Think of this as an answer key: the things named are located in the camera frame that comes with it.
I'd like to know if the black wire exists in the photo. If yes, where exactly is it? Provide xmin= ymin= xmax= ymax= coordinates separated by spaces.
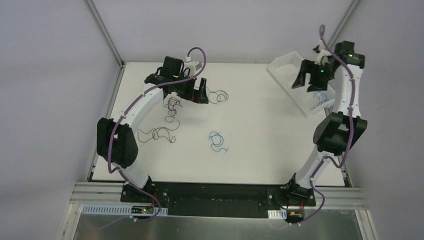
xmin=137 ymin=115 xmax=181 ymax=144
xmin=194 ymin=86 xmax=230 ymax=105
xmin=162 ymin=92 xmax=184 ymax=117

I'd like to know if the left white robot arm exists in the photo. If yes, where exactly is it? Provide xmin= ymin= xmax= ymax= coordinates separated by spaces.
xmin=96 ymin=56 xmax=209 ymax=203

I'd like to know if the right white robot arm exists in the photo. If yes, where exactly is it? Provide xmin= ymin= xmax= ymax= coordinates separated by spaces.
xmin=283 ymin=40 xmax=368 ymax=205

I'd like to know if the white compartment tray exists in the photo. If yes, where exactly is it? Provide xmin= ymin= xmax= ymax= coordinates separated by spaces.
xmin=266 ymin=51 xmax=335 ymax=117

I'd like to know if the right corner aluminium post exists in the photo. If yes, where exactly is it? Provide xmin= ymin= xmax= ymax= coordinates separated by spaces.
xmin=313 ymin=0 xmax=362 ymax=65

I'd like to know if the corner aluminium post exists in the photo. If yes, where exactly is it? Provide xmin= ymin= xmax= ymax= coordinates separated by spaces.
xmin=84 ymin=0 xmax=125 ymax=68
xmin=313 ymin=0 xmax=362 ymax=65

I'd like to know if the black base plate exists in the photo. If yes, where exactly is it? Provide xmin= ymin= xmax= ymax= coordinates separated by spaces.
xmin=120 ymin=181 xmax=316 ymax=218

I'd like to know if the left corner aluminium post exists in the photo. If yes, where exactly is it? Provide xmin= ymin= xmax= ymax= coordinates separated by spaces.
xmin=84 ymin=0 xmax=125 ymax=68

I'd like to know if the right white cable duct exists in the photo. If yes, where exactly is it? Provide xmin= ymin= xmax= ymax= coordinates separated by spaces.
xmin=267 ymin=208 xmax=287 ymax=220

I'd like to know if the white cable duct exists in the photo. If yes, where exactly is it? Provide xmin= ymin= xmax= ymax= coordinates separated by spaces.
xmin=81 ymin=204 xmax=168 ymax=217
xmin=267 ymin=208 xmax=287 ymax=220

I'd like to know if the aluminium frame rail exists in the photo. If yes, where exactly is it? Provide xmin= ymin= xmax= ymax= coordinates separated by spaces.
xmin=70 ymin=182 xmax=369 ymax=210

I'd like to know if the left white cable duct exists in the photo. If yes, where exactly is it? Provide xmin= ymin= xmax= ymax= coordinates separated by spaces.
xmin=81 ymin=204 xmax=168 ymax=217

